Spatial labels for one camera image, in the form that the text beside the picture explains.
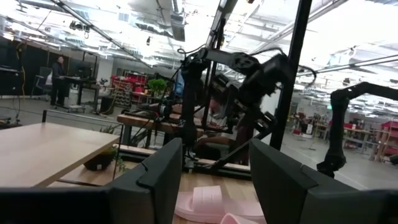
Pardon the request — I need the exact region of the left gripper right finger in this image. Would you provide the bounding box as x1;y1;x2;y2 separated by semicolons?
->
248;138;398;224

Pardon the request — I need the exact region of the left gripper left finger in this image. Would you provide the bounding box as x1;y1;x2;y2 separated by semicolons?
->
0;138;183;224

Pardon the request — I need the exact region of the pink foam slide sandal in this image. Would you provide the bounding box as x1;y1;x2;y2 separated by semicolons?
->
174;185;265;224
220;213;259;224

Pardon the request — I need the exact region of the maroon jacket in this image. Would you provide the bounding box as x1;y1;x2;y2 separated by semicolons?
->
235;114;259;164

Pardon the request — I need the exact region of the wooden workbench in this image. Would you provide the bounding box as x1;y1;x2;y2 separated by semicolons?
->
116;104;206;147

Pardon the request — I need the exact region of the bushy green plant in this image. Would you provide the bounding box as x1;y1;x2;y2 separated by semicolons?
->
147;78;169;97

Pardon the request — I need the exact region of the red parts shelving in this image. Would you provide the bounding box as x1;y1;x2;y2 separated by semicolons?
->
110;73;149;108

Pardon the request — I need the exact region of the grey step platform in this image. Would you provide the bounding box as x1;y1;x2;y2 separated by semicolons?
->
55;104;86;113

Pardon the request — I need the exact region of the black standing desk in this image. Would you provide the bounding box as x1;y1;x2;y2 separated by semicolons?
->
63;76;103;113

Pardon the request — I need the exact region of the black office chair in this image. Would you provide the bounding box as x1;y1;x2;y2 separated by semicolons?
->
30;66;53;100

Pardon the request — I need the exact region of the black aluminium rig frame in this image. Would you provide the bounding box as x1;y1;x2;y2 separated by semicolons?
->
118;0;313;181

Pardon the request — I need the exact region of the yellow hanging cable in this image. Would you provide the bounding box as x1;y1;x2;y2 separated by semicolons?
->
15;42;26;98

